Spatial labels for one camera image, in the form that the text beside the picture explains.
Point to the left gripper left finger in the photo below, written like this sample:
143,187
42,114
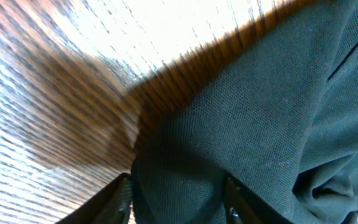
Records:
111,205

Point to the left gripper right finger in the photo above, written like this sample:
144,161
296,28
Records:
242,206

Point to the black polo shirt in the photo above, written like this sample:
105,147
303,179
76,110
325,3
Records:
282,119

